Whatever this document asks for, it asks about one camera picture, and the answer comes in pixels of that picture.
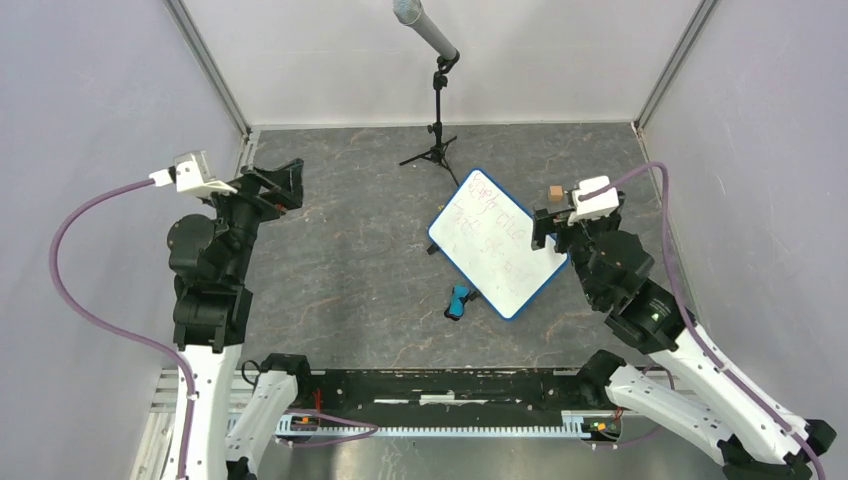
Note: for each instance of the black microphone tripod stand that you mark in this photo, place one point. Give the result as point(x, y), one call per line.
point(436, 154)

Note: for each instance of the blue whiteboard eraser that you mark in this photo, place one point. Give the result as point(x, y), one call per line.
point(460, 296)

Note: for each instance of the small wooden cube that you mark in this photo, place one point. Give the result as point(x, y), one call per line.
point(555, 193)

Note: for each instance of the slotted cable duct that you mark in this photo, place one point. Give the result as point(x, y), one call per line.
point(570, 426)

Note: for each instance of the blue framed whiteboard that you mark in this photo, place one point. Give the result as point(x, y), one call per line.
point(486, 234)

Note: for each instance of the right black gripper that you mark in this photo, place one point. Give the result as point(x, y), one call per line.
point(556, 220)

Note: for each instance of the grey microphone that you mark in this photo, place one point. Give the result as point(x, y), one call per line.
point(411, 14)

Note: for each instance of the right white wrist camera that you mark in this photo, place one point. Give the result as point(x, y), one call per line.
point(599, 206)

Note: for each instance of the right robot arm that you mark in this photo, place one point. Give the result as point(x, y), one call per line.
point(735, 423)

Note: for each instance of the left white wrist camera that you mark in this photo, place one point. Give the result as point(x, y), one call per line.
point(190, 174)

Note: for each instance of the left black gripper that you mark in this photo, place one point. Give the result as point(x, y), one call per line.
point(285, 182)

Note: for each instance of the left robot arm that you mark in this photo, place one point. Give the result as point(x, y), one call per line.
point(210, 258)

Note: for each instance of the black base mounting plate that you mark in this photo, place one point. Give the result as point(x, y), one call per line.
point(492, 397)

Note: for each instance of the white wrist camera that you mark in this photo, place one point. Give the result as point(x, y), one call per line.
point(190, 174)
point(599, 206)

